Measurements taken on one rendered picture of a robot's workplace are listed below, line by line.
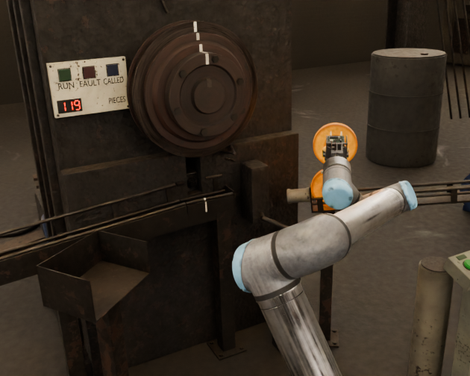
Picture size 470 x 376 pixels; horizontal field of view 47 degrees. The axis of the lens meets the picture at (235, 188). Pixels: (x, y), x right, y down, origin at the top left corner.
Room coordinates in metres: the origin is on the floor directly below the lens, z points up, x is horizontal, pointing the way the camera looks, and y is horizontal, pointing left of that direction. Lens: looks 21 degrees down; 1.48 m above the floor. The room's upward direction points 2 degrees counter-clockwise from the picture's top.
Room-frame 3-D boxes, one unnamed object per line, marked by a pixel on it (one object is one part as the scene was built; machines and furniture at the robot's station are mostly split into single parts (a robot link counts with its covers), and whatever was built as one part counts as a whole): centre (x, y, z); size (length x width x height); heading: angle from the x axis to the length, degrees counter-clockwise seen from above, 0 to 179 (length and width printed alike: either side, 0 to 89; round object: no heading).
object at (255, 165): (2.02, -0.08, 0.68); 0.11 x 0.08 x 0.24; 26
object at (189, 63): (1.82, 0.08, 1.11); 0.28 x 0.06 x 0.28; 116
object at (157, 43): (1.90, 0.13, 1.11); 0.47 x 0.06 x 0.47; 116
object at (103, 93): (1.85, 0.48, 1.15); 0.26 x 0.02 x 0.18; 116
